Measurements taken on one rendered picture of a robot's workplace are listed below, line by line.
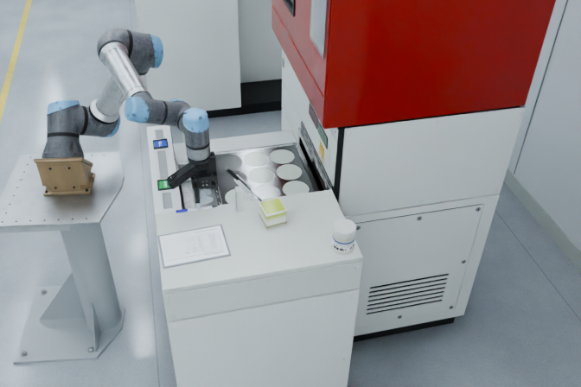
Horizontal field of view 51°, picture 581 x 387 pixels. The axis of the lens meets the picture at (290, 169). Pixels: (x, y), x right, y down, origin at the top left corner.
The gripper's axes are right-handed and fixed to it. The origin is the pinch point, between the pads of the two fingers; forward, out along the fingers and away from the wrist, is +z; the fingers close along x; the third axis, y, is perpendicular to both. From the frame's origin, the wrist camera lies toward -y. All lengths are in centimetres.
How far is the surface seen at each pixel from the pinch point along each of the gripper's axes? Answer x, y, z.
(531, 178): 81, 198, 76
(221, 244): -16.7, 5.7, 3.8
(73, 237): 38, -47, 37
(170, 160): 33.4, -5.9, 2.7
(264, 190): 15.5, 26.3, 9.2
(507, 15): 0, 101, -59
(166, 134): 51, -6, 2
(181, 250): -16.6, -6.8, 3.9
